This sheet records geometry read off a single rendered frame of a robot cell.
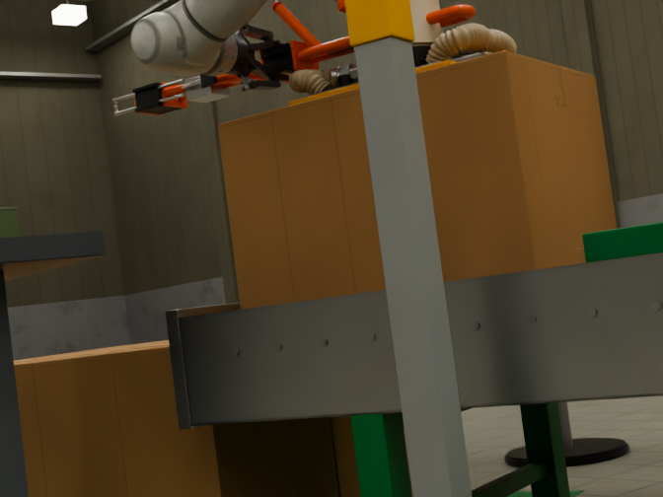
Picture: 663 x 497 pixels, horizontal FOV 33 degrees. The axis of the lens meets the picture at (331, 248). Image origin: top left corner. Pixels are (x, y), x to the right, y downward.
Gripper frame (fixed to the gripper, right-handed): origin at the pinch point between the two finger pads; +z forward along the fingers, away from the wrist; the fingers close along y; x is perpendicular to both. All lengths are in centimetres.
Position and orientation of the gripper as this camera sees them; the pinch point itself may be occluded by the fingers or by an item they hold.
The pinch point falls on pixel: (284, 63)
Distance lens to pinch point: 226.3
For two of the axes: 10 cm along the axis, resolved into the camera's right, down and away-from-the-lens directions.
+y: 1.4, 9.9, -0.4
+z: 5.4, -0.4, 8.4
